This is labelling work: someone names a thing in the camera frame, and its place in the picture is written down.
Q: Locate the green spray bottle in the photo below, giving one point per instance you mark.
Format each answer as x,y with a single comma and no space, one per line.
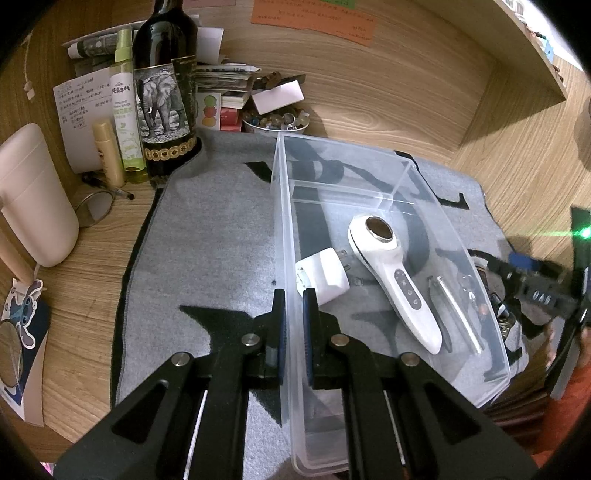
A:
125,106

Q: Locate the orange clothing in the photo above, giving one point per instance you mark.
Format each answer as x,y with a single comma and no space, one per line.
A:
568,434

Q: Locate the pale pink humidifier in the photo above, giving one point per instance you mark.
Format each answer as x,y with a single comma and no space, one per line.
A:
32,194

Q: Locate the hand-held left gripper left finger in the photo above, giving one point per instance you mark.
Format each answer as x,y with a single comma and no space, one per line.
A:
280,341

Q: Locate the small red box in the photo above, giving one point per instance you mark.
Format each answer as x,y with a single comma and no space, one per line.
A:
229,117

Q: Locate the grey desk mat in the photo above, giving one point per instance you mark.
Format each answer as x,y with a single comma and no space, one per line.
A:
207,249

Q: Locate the sheet with coloured round stickers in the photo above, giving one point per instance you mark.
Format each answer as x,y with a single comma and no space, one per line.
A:
208,110

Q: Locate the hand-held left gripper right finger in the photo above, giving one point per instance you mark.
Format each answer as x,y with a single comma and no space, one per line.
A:
308,341

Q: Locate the clear plastic storage box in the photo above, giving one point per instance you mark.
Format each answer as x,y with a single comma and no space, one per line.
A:
383,184

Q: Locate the orange paper note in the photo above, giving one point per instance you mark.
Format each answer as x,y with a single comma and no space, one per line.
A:
314,16

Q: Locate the dark wine bottle elephant label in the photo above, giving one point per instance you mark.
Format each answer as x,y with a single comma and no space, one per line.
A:
164,92

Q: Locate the wooden shelf board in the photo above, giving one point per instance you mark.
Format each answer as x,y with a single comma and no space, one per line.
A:
531,50

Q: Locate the pile of papers and booklets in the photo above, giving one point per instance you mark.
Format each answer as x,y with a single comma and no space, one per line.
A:
217,74

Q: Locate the white blank card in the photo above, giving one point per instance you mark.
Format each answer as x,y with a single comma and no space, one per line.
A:
279,97

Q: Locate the yellow lip balm tube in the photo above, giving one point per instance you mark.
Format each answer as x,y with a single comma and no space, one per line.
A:
107,152

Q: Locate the bowl of glass beads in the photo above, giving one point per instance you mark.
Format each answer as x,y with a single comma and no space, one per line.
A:
272,122

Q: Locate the blue cartoon sticker card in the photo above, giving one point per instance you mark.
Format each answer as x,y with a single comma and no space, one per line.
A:
25,323

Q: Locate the white charger plug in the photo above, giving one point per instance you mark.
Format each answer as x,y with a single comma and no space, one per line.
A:
323,277

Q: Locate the white handheld massager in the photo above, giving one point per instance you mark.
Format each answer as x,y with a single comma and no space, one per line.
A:
392,267

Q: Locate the silver metal nail clipper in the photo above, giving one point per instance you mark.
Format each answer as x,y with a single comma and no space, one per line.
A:
455,309

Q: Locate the black pen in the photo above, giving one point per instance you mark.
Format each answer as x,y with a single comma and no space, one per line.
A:
108,187

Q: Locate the white handwritten note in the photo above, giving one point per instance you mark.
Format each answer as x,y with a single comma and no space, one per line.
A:
78,120

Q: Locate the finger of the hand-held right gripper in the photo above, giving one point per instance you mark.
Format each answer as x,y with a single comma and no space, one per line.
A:
526,263

